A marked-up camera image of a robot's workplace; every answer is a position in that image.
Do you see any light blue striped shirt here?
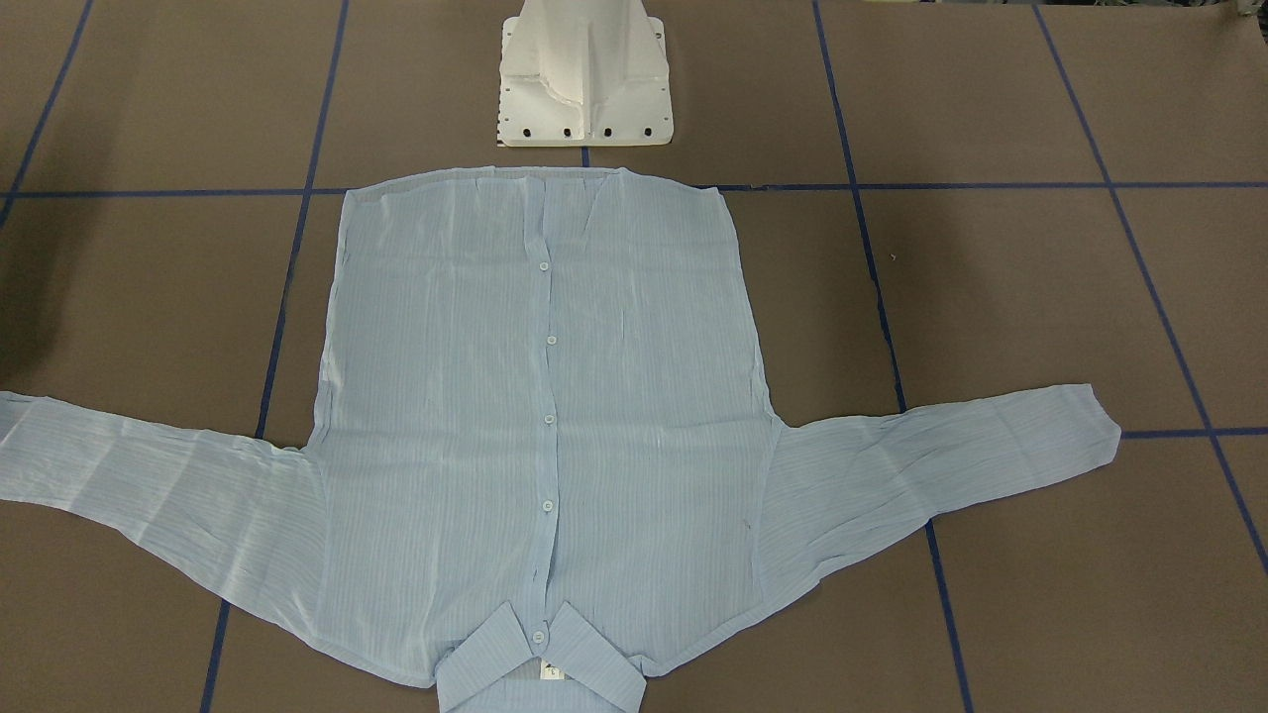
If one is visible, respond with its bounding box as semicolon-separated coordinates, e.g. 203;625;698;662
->
3;167;1121;712

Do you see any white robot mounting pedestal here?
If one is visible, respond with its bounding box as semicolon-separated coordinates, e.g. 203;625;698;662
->
495;1;675;148

